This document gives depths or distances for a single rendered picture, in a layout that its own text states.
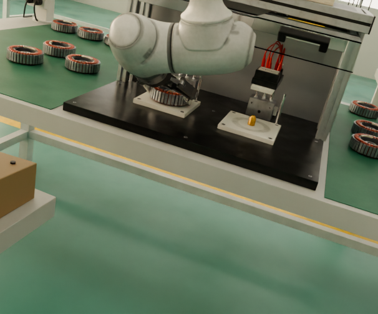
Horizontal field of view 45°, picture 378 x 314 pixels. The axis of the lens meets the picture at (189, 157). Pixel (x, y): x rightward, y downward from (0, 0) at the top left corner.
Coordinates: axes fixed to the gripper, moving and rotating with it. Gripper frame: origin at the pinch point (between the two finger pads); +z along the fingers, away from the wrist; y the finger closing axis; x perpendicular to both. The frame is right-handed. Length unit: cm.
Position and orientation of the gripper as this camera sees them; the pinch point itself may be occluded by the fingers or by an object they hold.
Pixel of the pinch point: (169, 93)
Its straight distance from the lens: 128.3
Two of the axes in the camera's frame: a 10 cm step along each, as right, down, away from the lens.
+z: 1.6, 1.6, 9.7
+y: 9.3, 3.0, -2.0
